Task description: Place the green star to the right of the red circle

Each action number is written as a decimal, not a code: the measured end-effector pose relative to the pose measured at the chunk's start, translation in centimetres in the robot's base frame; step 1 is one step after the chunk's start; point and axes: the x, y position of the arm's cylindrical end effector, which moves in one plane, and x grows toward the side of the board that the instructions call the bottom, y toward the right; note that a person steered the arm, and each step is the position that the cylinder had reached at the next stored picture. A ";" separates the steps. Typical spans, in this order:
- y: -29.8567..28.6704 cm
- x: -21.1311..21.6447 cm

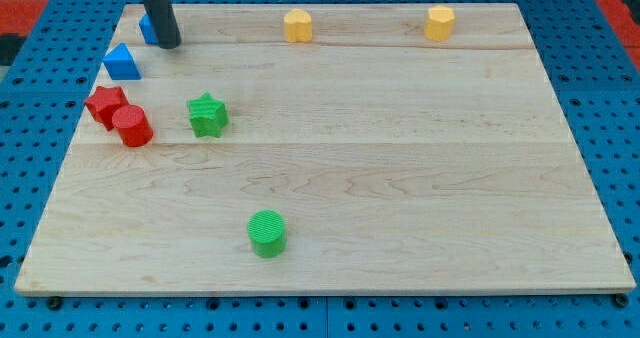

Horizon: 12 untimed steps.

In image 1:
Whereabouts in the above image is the green star block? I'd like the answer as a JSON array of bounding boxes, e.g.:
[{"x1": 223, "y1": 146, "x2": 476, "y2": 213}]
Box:
[{"x1": 186, "y1": 93, "x2": 229, "y2": 138}]

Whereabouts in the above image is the red star block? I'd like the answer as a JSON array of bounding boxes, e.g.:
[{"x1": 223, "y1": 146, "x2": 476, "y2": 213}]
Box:
[{"x1": 84, "y1": 86, "x2": 129, "y2": 131}]

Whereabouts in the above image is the light wooden board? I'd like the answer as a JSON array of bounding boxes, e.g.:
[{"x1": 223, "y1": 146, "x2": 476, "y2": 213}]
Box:
[{"x1": 14, "y1": 3, "x2": 636, "y2": 297}]

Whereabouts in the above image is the green cylinder block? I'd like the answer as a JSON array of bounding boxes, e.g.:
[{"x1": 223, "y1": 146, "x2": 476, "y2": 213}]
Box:
[{"x1": 247, "y1": 210, "x2": 287, "y2": 258}]

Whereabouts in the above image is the yellow heart block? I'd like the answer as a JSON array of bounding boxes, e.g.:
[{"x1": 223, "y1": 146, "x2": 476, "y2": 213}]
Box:
[{"x1": 283, "y1": 8, "x2": 313, "y2": 43}]

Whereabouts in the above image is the yellow hexagon block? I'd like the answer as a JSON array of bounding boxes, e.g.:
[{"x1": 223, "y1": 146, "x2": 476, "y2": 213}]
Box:
[{"x1": 424, "y1": 5, "x2": 456, "y2": 42}]

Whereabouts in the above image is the red cylinder block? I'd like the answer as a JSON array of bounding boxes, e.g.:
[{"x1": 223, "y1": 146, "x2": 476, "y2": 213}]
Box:
[{"x1": 112, "y1": 105, "x2": 153, "y2": 147}]

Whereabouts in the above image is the blue cube block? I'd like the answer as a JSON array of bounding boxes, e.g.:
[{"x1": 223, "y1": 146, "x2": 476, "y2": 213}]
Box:
[{"x1": 138, "y1": 14, "x2": 158, "y2": 45}]

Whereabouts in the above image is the blue triangle block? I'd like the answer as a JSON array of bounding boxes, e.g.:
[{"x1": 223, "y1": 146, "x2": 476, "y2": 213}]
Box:
[{"x1": 102, "y1": 43, "x2": 141, "y2": 81}]

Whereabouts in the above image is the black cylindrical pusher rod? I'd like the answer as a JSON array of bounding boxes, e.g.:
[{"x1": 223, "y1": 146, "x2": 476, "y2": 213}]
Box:
[{"x1": 142, "y1": 0, "x2": 182, "y2": 50}]

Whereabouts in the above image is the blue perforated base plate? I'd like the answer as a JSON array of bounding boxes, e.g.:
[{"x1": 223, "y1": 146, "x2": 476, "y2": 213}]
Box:
[{"x1": 1, "y1": 0, "x2": 639, "y2": 337}]

